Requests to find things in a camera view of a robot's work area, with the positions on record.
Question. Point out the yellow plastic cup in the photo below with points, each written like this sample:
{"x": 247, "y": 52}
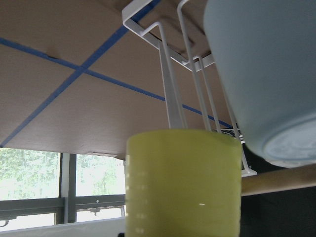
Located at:
{"x": 183, "y": 183}

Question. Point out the light blue plastic cup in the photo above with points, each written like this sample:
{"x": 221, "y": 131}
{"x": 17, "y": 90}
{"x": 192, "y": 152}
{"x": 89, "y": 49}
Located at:
{"x": 265, "y": 53}

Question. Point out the white wire cup rack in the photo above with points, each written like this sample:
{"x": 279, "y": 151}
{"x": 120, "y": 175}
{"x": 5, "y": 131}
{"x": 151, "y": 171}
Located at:
{"x": 303, "y": 176}

